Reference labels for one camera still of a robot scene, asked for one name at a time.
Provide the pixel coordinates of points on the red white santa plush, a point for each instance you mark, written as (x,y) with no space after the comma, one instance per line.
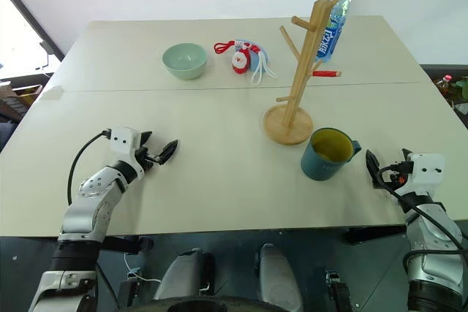
(241,61)

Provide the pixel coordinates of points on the clear blue-label water bottle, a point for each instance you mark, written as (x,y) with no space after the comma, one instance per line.
(331,41)

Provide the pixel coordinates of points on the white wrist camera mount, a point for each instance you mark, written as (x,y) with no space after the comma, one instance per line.
(427,167)
(123,141)

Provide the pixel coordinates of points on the black slanted pole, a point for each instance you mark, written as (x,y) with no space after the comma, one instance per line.
(33,19)

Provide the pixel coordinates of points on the wooden mug tree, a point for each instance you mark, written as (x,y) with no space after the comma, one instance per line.
(306,56)

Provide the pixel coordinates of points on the pale green bowl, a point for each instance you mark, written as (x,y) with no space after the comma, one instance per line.
(184,63)

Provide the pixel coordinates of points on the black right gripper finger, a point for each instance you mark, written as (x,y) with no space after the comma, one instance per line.
(373,167)
(407,155)

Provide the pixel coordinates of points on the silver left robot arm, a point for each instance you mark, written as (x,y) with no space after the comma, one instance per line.
(91,188)

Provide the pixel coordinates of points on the blue mug yellow inside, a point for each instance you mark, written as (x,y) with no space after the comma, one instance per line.
(321,164)

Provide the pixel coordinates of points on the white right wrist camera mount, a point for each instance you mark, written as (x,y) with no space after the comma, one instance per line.
(427,167)

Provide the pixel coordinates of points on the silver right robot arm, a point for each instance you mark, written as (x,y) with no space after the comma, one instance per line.
(435,239)

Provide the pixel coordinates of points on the black floor stand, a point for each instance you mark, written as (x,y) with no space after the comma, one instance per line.
(132,288)
(338,290)

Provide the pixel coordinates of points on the red-capped bottle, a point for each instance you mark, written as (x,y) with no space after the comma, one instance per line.
(445,85)

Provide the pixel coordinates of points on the grey rounded shape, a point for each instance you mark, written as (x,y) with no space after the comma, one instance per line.
(276,275)
(183,275)

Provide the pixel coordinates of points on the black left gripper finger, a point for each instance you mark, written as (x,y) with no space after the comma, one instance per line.
(169,150)
(146,137)

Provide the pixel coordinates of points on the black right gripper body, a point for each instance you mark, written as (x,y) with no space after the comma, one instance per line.
(396,177)

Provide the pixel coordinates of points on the cardboard boxes stack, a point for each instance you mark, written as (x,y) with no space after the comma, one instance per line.
(16,100)

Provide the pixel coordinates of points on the black table bracket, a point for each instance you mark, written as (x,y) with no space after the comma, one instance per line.
(124,244)

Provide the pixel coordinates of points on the red marker pen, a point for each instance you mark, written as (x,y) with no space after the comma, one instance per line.
(325,73)

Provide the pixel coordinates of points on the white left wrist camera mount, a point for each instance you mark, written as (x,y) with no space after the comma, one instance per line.
(123,141)

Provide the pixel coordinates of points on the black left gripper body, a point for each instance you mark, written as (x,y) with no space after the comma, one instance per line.
(145,158)

